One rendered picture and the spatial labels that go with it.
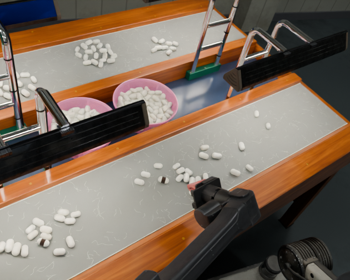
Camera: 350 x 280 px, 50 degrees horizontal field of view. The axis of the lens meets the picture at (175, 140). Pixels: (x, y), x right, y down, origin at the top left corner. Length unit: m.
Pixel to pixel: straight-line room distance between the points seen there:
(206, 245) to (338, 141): 1.02
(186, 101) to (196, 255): 1.01
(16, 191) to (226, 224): 0.67
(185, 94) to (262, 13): 2.03
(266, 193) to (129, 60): 0.85
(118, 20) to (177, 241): 1.19
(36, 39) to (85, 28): 0.24
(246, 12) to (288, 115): 1.95
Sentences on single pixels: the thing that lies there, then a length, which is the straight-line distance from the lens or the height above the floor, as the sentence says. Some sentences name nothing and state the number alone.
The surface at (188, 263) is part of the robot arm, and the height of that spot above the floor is 1.09.
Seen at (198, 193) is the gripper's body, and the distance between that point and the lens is 1.09.
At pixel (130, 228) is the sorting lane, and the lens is 1.23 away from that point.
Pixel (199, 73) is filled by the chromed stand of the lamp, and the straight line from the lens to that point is 1.85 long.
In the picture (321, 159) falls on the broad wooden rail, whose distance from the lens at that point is 1.62.
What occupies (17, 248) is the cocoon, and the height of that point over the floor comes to 0.76.
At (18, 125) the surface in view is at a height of 0.73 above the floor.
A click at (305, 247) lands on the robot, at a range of 1.32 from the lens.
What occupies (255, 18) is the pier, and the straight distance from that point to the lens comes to 3.66.
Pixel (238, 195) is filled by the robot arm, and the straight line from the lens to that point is 0.98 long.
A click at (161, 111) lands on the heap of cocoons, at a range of 1.55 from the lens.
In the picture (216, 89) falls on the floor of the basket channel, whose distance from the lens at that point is 1.84.
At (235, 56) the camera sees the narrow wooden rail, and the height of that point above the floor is 0.70.
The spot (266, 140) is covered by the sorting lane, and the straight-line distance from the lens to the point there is 1.60.
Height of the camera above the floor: 1.82
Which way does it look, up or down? 48 degrees down
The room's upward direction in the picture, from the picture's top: 16 degrees clockwise
